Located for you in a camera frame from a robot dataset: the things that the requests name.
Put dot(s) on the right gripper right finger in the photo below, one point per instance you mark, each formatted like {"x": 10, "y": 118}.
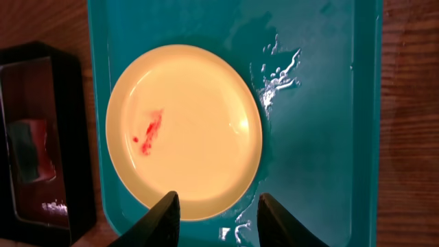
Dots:
{"x": 278, "y": 227}

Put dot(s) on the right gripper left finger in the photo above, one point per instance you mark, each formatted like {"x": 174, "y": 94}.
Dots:
{"x": 160, "y": 226}

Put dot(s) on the yellow-green plate with sauce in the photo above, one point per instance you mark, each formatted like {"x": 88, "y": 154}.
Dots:
{"x": 182, "y": 119}

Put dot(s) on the green and orange sponge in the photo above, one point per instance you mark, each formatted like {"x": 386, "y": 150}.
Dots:
{"x": 29, "y": 138}

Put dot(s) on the black rectangular wash tray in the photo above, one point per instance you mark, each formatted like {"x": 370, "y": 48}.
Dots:
{"x": 41, "y": 82}

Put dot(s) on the teal plastic serving tray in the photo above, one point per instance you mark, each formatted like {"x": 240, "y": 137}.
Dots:
{"x": 314, "y": 68}

